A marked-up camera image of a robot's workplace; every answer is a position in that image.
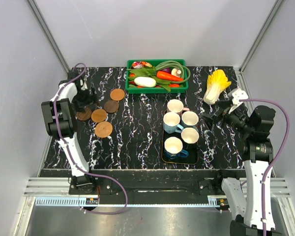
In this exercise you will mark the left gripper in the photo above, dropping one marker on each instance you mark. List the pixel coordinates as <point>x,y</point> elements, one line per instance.
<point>91,100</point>

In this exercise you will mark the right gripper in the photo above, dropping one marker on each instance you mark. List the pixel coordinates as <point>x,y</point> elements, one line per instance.
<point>224,104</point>

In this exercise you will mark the dark walnut coaster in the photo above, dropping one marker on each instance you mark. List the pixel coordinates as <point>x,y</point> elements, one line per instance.
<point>85,115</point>
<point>111,106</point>

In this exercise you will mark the light brown wooden coaster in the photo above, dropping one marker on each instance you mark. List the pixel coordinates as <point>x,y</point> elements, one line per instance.
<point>99,115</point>
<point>117,94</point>

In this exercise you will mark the woven rattan coaster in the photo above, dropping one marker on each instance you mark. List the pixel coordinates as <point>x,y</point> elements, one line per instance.
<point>103,129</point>

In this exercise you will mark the pink cup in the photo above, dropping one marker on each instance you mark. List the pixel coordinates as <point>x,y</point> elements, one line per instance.
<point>176,106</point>

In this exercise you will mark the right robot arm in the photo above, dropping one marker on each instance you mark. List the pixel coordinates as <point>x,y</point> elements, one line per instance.
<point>252,210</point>

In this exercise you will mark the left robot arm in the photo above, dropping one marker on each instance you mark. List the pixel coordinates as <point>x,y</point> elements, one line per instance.
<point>59,114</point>

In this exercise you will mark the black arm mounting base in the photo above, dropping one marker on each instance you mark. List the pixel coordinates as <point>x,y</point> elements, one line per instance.
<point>162,187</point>

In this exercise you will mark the grey blue cup right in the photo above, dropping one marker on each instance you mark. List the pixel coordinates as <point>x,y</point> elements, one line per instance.
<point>189,119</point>

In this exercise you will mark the white cup dark body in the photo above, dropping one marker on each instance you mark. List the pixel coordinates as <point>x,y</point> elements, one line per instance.
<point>190,137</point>

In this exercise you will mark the light blue cup left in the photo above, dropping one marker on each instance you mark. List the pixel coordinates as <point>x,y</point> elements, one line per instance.
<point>171,123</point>

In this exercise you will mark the dark blue cup front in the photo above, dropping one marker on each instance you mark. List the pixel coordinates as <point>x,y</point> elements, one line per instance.
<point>174,148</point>

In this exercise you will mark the yellow napa cabbage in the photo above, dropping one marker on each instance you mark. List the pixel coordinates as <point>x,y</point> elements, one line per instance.
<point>217,82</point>

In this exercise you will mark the green long beans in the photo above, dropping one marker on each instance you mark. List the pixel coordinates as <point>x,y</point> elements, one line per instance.
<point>174,64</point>

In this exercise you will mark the black serving tray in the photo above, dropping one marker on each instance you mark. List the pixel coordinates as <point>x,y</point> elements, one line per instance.
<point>193,153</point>

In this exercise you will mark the green plastic vegetable tray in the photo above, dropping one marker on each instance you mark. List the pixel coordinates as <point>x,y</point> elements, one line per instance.
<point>154,62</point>

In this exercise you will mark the white mushroom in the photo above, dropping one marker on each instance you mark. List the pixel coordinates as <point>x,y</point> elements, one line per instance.
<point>176,72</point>

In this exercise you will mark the white radish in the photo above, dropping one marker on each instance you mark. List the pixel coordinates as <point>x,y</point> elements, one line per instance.
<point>145,82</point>

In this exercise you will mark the colourful snack packet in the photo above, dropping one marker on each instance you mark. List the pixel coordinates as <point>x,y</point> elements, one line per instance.
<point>140,64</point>

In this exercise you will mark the orange carrot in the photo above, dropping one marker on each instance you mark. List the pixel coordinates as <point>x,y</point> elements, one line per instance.
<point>167,76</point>

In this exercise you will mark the purple onion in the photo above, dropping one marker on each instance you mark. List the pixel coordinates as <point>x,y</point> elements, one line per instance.
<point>167,70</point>

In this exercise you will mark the leafy green vegetable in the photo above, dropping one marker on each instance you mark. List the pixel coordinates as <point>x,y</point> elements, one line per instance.
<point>162,86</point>

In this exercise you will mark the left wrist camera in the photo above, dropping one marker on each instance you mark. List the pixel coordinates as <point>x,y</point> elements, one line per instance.
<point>83,85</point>

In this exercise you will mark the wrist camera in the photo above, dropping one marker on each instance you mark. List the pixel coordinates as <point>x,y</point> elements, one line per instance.
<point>236,95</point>
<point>83,85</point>

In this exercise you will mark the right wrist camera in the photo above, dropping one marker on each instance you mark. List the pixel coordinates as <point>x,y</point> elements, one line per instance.
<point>236,95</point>

